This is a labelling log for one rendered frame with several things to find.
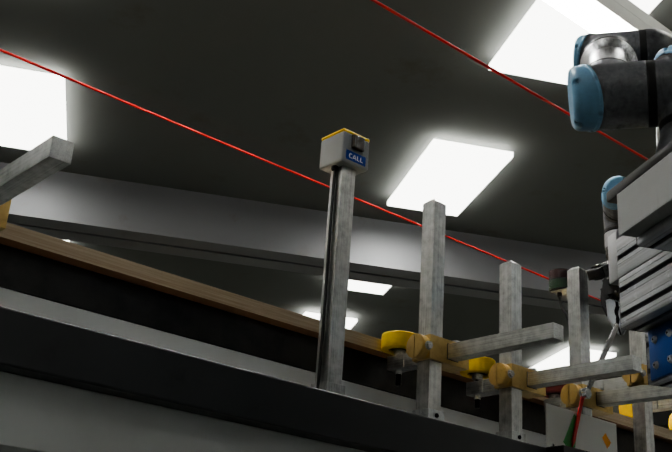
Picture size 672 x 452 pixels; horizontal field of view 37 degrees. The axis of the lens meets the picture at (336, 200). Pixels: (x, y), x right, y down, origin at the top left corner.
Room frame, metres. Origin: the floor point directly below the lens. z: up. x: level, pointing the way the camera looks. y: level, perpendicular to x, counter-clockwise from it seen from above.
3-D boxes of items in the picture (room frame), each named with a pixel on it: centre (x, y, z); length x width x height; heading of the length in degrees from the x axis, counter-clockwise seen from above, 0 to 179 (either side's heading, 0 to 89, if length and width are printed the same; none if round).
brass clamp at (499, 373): (2.15, -0.42, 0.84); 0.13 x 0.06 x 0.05; 130
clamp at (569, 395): (2.31, -0.61, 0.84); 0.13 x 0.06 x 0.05; 130
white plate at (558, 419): (2.26, -0.59, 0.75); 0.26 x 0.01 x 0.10; 130
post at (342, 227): (1.81, -0.01, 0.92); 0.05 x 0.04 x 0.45; 130
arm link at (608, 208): (2.18, -0.68, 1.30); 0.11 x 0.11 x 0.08; 73
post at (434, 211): (1.98, -0.21, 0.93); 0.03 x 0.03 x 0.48; 40
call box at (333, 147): (1.81, -0.01, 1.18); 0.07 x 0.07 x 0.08; 40
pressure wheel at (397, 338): (2.10, -0.16, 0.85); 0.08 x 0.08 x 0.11
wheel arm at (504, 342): (1.95, -0.28, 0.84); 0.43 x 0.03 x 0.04; 40
